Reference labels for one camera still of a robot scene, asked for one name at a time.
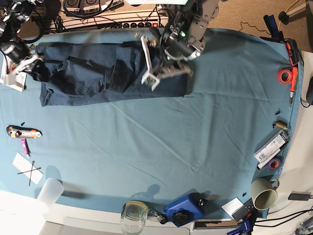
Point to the dark blue T-shirt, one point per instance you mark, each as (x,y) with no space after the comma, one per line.
(84,74)

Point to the booklet with red cube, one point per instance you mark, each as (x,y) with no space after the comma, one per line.
(21,75)

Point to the blue clamp device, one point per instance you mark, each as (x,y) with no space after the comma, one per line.
(186,209)

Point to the orange utility knife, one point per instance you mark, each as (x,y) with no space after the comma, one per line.
(22,132)

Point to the frosted plastic cup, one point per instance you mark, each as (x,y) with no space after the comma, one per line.
(50,192)

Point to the silver padlock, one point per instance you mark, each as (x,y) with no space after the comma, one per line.
(161,218)

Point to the orange screwdriver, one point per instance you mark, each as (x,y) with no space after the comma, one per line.
(294,73)

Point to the black power adapter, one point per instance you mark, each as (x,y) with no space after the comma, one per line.
(299,197)

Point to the clear glass jar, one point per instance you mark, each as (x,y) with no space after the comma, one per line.
(133,217)

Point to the small yellow battery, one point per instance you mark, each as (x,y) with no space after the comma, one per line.
(280,124)

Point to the white business card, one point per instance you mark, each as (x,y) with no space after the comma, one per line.
(232,206)

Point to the teal table cloth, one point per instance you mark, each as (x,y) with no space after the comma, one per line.
(156,150)

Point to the orange black hand tool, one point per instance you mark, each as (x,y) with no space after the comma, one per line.
(292,50)

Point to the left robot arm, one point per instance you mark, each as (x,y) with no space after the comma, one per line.
(181,41)

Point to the blue spring clamp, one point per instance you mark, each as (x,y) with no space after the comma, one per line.
(245,228)

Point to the purple tape roll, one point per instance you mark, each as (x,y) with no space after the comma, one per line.
(273,164)

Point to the pink glue tube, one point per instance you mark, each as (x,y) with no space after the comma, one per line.
(25,147)

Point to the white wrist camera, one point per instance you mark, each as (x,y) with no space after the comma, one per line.
(9,79)
(150,80)

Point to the white paper card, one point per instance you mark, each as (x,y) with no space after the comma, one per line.
(27,168)

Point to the packaged marker set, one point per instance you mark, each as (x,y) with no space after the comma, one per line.
(272,147)

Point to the red tape roll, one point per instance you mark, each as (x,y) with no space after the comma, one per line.
(284,76)

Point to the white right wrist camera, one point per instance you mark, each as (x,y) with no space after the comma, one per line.
(9,79)

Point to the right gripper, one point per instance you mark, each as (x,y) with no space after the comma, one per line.
(26,61)

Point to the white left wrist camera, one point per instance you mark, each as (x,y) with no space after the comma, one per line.
(150,80)

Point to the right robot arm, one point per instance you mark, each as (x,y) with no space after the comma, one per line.
(15,14)

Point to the black remote control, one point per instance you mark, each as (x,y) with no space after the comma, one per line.
(243,211)

